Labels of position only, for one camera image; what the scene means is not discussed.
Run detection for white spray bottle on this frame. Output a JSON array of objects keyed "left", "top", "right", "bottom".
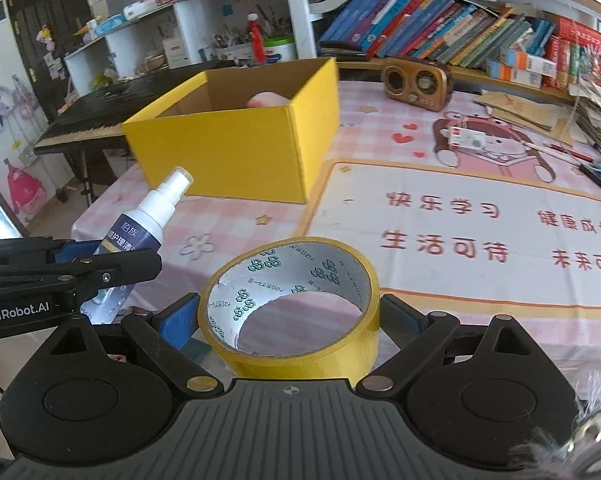
[{"left": 81, "top": 167, "right": 193, "bottom": 325}]

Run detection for yellow tape roll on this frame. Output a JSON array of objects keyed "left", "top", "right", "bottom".
[{"left": 197, "top": 236, "right": 379, "bottom": 384}]

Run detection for staples box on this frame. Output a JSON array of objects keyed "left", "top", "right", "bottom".
[{"left": 448, "top": 127, "right": 486, "bottom": 152}]

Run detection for pink plush paw toy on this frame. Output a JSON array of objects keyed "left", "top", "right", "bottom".
[{"left": 247, "top": 91, "right": 290, "bottom": 108}]

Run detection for pink checkered tablecloth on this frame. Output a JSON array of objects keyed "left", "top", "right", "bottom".
[{"left": 72, "top": 79, "right": 601, "bottom": 391}]

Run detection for black electronic piano keyboard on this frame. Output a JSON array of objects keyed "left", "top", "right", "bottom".
[{"left": 34, "top": 61, "right": 235, "bottom": 155}]

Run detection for yellow cardboard box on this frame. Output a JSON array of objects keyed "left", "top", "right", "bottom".
[{"left": 122, "top": 58, "right": 340, "bottom": 204}]

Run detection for red pencil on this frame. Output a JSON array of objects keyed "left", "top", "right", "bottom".
[{"left": 544, "top": 143, "right": 594, "bottom": 162}]

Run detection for brown retro radio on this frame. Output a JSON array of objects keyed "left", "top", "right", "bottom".
[{"left": 381, "top": 58, "right": 453, "bottom": 112}]

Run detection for brown cardboard pieces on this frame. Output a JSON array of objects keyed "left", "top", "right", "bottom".
[{"left": 474, "top": 91, "right": 573, "bottom": 146}]

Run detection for stack of papers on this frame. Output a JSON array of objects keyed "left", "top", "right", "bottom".
[{"left": 571, "top": 79, "right": 601, "bottom": 201}]

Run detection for white pen holder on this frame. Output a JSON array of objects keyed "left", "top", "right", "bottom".
[{"left": 215, "top": 44, "right": 253, "bottom": 63}]

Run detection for orange white medicine box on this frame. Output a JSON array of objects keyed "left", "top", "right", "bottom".
[{"left": 501, "top": 49, "right": 557, "bottom": 79}]

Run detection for white green lidded jar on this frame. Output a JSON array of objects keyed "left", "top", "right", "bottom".
[{"left": 264, "top": 35, "right": 297, "bottom": 64}]

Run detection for red thick book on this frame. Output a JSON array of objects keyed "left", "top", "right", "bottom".
[{"left": 555, "top": 16, "right": 601, "bottom": 54}]

